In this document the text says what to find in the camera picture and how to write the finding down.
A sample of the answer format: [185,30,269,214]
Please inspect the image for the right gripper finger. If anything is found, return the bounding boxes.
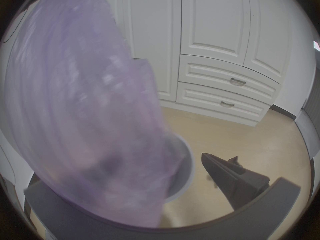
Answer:
[201,152,271,211]

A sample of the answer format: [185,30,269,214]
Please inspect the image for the purple plastic bag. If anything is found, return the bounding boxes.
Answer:
[5,0,185,228]

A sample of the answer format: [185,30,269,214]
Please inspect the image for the white trash bin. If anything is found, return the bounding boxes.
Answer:
[160,133,195,203]

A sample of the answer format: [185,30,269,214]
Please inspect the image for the white wardrobe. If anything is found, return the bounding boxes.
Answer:
[102,0,293,127]

